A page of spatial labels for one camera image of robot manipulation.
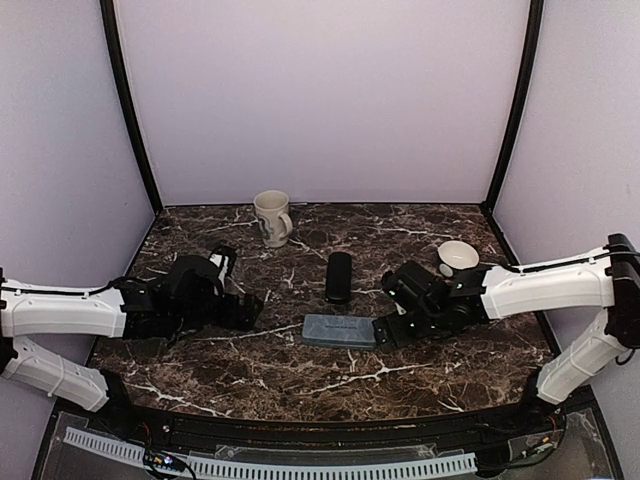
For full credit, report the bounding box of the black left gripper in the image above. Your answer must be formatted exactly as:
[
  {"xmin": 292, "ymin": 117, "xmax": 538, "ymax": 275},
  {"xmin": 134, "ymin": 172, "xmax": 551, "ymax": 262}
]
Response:
[{"xmin": 171, "ymin": 292, "xmax": 262, "ymax": 334}]

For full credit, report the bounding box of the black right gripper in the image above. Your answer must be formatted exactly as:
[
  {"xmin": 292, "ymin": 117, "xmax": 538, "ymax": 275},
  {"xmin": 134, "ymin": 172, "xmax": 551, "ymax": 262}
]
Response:
[{"xmin": 373, "ymin": 305, "xmax": 447, "ymax": 352}]

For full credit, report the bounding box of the blue textured glasses case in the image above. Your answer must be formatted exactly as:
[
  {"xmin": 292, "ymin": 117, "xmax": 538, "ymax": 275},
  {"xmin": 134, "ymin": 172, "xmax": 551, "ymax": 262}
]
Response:
[{"xmin": 301, "ymin": 314, "xmax": 376, "ymax": 350}]

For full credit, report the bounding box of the black hard glasses case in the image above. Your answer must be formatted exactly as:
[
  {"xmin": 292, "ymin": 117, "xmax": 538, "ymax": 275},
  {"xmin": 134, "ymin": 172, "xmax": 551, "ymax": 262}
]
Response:
[{"xmin": 325, "ymin": 252, "xmax": 352, "ymax": 305}]

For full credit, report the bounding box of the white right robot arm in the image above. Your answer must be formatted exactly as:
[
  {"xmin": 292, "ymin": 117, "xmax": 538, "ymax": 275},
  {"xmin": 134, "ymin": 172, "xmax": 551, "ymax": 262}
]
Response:
[{"xmin": 373, "ymin": 234, "xmax": 639, "ymax": 434}]

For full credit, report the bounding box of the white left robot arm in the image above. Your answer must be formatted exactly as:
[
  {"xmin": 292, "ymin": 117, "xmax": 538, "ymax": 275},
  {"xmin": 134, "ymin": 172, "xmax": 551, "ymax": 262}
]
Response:
[{"xmin": 1, "ymin": 249, "xmax": 264, "ymax": 436}]

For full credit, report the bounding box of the white and green bowl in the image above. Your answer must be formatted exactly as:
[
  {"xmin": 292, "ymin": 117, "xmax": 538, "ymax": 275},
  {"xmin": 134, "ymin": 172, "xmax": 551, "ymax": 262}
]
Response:
[{"xmin": 437, "ymin": 240, "xmax": 479, "ymax": 278}]

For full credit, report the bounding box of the cream ceramic mug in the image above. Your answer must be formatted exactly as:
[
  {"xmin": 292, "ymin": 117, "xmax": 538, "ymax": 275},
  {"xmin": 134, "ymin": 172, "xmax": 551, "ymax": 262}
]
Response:
[{"xmin": 253, "ymin": 190, "xmax": 293, "ymax": 248}]

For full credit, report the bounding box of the white slotted cable duct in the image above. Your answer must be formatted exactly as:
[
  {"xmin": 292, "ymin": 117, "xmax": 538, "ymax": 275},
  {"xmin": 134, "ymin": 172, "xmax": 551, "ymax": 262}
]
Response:
[{"xmin": 63, "ymin": 427, "xmax": 478, "ymax": 479}]

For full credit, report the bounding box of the left black frame post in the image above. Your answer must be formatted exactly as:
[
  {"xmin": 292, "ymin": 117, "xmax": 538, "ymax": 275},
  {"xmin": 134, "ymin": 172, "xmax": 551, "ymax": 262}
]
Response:
[{"xmin": 99, "ymin": 0, "xmax": 164, "ymax": 215}]

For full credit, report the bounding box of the black frame post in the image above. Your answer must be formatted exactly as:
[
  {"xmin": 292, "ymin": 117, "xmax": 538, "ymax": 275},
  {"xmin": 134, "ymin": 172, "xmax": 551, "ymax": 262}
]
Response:
[
  {"xmin": 482, "ymin": 0, "xmax": 545, "ymax": 215},
  {"xmin": 99, "ymin": 0, "xmax": 164, "ymax": 215}
]

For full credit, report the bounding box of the right black frame post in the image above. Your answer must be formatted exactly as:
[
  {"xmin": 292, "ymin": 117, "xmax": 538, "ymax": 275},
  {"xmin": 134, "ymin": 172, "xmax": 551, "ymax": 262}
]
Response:
[{"xmin": 482, "ymin": 0, "xmax": 545, "ymax": 215}]

